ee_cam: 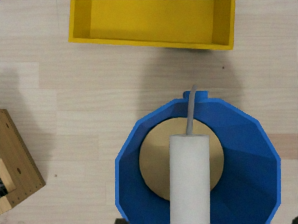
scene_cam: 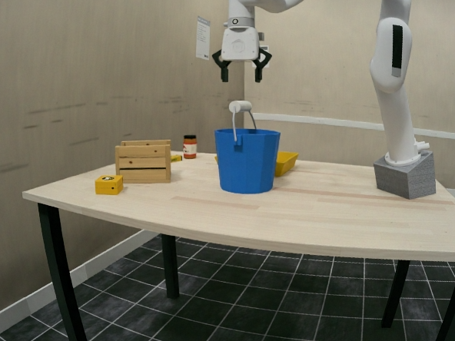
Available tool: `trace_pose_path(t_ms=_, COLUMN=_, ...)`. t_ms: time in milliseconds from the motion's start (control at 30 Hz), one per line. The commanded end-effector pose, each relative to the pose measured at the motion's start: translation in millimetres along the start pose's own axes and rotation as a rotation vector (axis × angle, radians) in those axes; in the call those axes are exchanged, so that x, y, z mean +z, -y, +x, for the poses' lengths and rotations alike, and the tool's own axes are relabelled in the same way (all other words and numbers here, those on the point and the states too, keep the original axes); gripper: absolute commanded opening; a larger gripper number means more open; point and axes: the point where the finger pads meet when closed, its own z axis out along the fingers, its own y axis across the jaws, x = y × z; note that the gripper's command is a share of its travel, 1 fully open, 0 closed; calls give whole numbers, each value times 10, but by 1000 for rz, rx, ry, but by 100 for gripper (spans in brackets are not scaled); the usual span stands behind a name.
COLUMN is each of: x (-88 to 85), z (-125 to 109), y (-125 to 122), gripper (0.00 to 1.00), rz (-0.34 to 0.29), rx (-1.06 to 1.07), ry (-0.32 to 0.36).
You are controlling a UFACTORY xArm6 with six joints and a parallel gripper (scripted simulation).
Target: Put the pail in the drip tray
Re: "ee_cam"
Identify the yellow shallow tray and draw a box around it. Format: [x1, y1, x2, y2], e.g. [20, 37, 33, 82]
[68, 0, 236, 50]

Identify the light wooden crate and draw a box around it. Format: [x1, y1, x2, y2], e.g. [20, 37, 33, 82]
[0, 109, 46, 215]

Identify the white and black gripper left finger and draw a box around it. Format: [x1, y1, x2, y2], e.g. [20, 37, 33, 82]
[114, 218, 130, 224]

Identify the blue bucket with grey wire handle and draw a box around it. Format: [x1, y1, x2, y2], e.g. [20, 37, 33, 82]
[115, 85, 281, 224]

